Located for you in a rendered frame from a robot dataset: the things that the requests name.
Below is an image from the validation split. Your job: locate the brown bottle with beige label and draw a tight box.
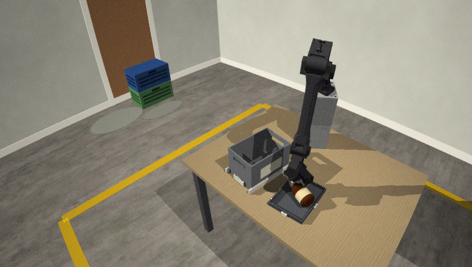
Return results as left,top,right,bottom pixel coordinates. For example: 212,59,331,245
292,183,314,207

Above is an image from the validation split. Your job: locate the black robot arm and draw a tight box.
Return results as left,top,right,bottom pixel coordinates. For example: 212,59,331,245
285,38,336,186

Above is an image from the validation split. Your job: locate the grey divided crate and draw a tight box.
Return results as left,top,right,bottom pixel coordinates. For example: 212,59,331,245
228,130,289,189

